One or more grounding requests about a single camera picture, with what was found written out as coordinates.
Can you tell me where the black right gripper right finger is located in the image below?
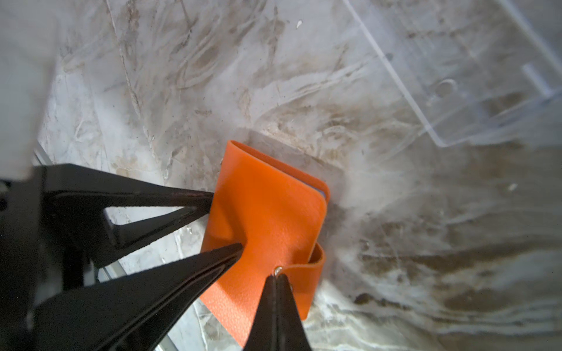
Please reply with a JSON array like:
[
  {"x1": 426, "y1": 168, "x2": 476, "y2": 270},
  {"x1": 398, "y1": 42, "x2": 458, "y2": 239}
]
[{"x1": 277, "y1": 274, "x2": 312, "y2": 351}]

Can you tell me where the clear acrylic card display stand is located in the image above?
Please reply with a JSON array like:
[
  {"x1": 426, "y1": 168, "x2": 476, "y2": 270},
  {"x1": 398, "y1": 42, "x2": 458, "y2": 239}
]
[{"x1": 346, "y1": 1, "x2": 561, "y2": 147}]

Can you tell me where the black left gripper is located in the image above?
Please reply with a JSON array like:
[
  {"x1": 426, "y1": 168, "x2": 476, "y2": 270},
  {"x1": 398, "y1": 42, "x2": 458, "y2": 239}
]
[{"x1": 1, "y1": 164, "x2": 243, "y2": 350}]

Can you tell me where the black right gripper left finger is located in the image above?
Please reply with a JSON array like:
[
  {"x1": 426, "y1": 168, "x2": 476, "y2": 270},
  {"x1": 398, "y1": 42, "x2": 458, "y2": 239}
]
[{"x1": 243, "y1": 276, "x2": 278, "y2": 351}]

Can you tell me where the orange card holder wallet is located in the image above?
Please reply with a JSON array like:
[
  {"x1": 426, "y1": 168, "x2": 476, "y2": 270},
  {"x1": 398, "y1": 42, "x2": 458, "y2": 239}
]
[{"x1": 201, "y1": 140, "x2": 330, "y2": 345}]

